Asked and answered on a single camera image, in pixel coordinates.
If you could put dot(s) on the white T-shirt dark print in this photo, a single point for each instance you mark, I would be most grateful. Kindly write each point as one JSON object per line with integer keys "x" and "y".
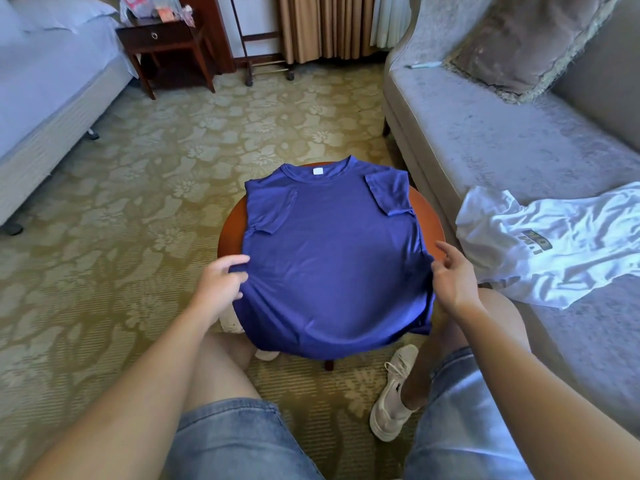
{"x": 560, "y": 245}

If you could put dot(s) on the white plastic bag red print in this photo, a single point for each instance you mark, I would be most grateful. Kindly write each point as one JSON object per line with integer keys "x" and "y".
{"x": 135, "y": 5}

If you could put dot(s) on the person's left forearm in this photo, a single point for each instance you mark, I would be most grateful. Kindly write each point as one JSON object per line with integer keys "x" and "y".
{"x": 110, "y": 405}

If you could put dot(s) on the dark wooden wall panel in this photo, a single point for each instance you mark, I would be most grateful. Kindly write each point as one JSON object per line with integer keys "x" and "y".
{"x": 210, "y": 25}

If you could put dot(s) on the round wooden table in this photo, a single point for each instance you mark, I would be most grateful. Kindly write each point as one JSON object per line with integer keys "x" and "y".
{"x": 232, "y": 220}

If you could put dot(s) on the dark wooden nightstand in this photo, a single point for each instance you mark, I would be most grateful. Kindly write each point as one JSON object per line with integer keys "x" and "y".
{"x": 165, "y": 37}

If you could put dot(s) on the white bed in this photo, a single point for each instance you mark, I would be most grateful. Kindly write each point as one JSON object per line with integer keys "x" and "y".
{"x": 45, "y": 95}

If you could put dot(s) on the plain white plastic bag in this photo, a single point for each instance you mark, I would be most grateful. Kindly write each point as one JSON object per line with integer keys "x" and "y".
{"x": 175, "y": 7}

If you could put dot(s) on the person's left hand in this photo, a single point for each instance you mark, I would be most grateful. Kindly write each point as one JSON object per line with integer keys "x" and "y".
{"x": 218, "y": 290}

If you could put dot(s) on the beige curtain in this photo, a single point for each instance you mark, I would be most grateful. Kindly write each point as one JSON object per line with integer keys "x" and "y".
{"x": 325, "y": 25}

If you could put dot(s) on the person's right forearm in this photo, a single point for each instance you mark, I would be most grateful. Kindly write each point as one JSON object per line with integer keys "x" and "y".
{"x": 560, "y": 395}

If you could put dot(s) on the black valet stand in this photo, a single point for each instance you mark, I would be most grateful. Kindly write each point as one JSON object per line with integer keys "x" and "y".
{"x": 262, "y": 65}

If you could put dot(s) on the plain royal blue T-shirt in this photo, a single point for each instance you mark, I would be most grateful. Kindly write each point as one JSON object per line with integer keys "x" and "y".
{"x": 330, "y": 265}

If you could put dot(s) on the brown fringed cushion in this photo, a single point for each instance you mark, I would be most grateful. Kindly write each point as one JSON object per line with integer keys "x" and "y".
{"x": 530, "y": 40}

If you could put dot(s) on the grey velvet chaise sofa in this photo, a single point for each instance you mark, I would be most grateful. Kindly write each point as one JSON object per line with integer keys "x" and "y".
{"x": 480, "y": 135}

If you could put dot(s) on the small white flat object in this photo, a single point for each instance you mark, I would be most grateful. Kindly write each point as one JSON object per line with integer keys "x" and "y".
{"x": 423, "y": 65}

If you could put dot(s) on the person's right hand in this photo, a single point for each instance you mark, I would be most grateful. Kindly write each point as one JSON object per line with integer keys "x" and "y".
{"x": 458, "y": 285}

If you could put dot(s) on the white pillow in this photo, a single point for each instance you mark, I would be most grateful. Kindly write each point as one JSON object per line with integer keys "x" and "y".
{"x": 65, "y": 10}

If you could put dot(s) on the person's right leg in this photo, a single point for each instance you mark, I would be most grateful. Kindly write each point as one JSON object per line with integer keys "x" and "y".
{"x": 500, "y": 315}

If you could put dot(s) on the white sneaker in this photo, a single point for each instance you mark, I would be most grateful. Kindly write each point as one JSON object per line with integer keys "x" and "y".
{"x": 392, "y": 405}
{"x": 265, "y": 354}

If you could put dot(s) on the blue denim shorts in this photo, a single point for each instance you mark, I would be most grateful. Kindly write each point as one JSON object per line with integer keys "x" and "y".
{"x": 460, "y": 425}

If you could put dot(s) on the white sheer curtain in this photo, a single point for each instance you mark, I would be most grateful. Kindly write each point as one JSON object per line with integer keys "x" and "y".
{"x": 390, "y": 20}

